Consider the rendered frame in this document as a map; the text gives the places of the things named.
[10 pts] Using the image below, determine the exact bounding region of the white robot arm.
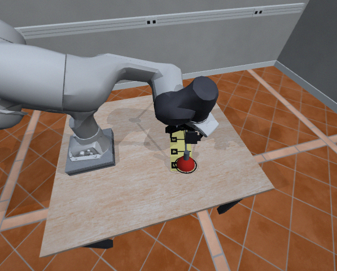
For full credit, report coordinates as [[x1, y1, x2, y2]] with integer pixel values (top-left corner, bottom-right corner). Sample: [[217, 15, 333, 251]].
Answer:
[[0, 19, 219, 162]]

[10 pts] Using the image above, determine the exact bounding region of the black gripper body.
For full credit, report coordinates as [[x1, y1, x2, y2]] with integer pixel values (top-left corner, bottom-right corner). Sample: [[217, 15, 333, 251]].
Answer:
[[180, 124, 195, 131]]

